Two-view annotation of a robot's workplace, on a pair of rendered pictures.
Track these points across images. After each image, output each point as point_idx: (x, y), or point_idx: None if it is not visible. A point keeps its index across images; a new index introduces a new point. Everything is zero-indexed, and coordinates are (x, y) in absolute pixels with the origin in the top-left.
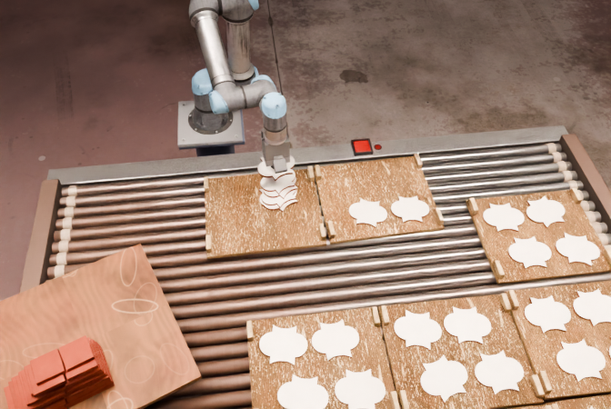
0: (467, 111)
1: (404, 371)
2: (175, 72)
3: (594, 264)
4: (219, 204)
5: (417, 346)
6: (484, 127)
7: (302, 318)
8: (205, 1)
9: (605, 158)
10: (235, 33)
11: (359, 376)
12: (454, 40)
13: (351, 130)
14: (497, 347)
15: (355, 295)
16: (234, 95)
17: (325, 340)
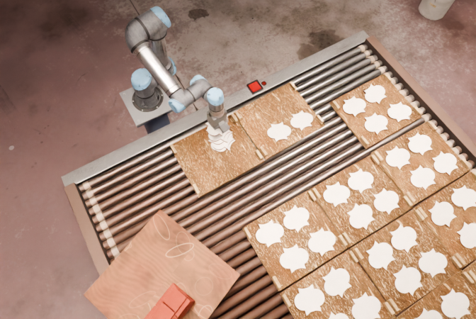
0: (279, 16)
1: (338, 220)
2: (73, 49)
3: (410, 118)
4: (188, 159)
5: (340, 203)
6: (293, 25)
7: (272, 213)
8: (139, 36)
9: (368, 23)
10: (157, 45)
11: (318, 234)
12: None
13: (213, 54)
14: (380, 187)
15: (293, 186)
16: (186, 98)
17: (291, 221)
